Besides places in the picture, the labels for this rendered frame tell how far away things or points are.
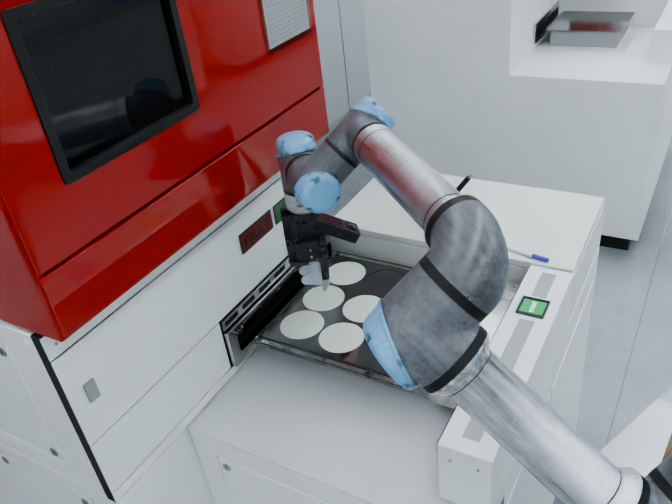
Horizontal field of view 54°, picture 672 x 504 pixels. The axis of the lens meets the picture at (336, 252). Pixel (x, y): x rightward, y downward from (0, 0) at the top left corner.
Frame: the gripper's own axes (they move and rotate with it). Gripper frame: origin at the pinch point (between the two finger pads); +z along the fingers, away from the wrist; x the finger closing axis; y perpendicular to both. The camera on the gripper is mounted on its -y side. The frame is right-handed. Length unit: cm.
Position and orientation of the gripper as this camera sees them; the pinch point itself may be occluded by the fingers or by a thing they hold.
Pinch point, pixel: (327, 284)
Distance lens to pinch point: 142.4
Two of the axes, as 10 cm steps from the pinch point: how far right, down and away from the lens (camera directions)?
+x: 1.7, 5.3, -8.3
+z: 1.1, 8.3, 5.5
